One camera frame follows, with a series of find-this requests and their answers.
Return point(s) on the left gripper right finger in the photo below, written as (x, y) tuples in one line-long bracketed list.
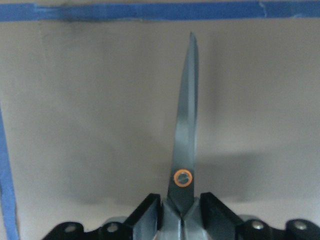
[(221, 223)]

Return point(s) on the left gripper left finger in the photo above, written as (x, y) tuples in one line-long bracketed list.
[(142, 224)]

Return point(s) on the grey orange scissors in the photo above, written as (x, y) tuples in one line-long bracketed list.
[(181, 208)]

